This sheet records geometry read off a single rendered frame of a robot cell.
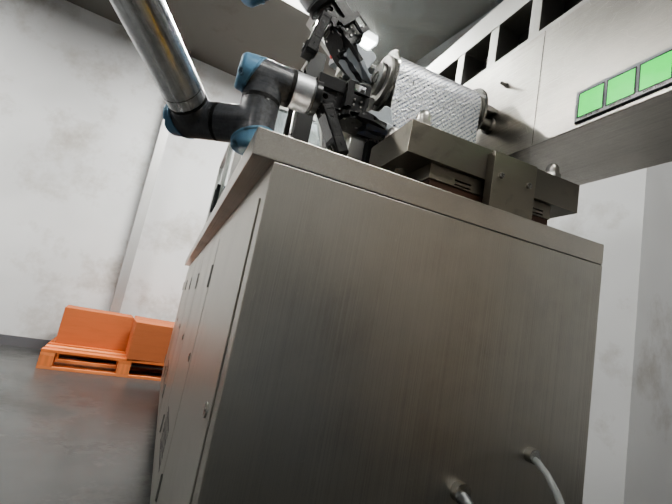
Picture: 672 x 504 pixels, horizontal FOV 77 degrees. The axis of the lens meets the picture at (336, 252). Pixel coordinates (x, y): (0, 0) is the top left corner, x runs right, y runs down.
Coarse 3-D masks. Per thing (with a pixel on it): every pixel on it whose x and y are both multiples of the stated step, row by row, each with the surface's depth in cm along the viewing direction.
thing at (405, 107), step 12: (396, 96) 95; (408, 96) 96; (396, 108) 94; (408, 108) 96; (420, 108) 97; (432, 108) 98; (396, 120) 94; (408, 120) 95; (432, 120) 98; (444, 120) 99; (456, 120) 100; (468, 120) 102; (456, 132) 100; (468, 132) 101
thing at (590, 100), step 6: (588, 90) 84; (594, 90) 83; (600, 90) 82; (582, 96) 85; (588, 96) 84; (594, 96) 82; (600, 96) 81; (582, 102) 85; (588, 102) 84; (594, 102) 82; (600, 102) 81; (582, 108) 85; (588, 108) 83; (594, 108) 82; (582, 114) 84
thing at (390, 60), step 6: (384, 60) 101; (390, 60) 97; (390, 66) 96; (390, 72) 96; (390, 78) 96; (384, 84) 97; (384, 90) 97; (372, 96) 103; (378, 96) 99; (390, 96) 98; (378, 102) 100; (390, 102) 100; (480, 108) 104
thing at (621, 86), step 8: (632, 72) 76; (616, 80) 79; (624, 80) 77; (632, 80) 76; (608, 88) 80; (616, 88) 78; (624, 88) 77; (632, 88) 75; (608, 96) 80; (616, 96) 78; (624, 96) 76
